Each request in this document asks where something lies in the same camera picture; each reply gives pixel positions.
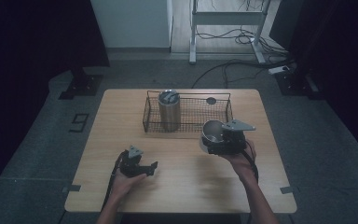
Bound tall steel cup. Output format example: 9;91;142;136
158;90;182;133

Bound black floor cables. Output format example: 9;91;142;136
191;26;295;90

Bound wide steel cup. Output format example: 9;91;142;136
200;119;227;149

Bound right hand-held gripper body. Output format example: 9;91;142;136
206;119;256;156

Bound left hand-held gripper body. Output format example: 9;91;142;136
118;145;152;178

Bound white metal desk frame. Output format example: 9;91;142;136
188;0;273;65

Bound dark curtain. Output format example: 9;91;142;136
0;0;111;200
268;0;358;166

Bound black stand base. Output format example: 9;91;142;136
58;67;104;101
274;69;324;101

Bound person's right hand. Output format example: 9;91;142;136
222;139;258;185

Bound black wire basket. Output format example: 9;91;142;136
142;90;234;134

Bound white power strip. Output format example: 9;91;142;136
268;64;291;76

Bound right hand-held gripper cable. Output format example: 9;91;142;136
241;140;260;185

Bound left hand-held gripper cable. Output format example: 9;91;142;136
102;150;129;213

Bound hand-held gripper cable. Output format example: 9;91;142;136
241;140;260;185
102;150;129;213

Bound person's left hand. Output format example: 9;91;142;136
111;169;148;202

